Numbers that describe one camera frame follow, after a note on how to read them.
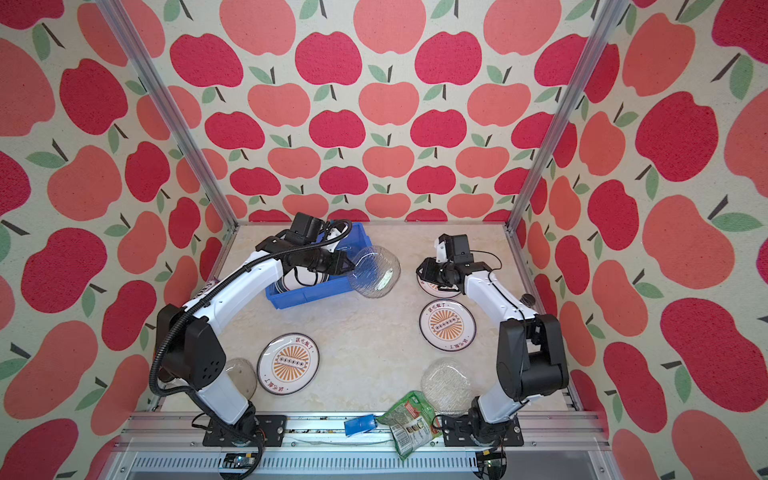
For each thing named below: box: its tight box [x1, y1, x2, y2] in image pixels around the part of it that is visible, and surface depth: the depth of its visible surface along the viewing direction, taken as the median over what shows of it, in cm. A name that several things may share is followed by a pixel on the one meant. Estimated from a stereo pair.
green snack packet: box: [376, 391, 442, 461], surface depth 76 cm
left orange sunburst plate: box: [257, 332, 320, 396], surface depth 86 cm
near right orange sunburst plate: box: [419, 299, 477, 353], surface depth 95 cm
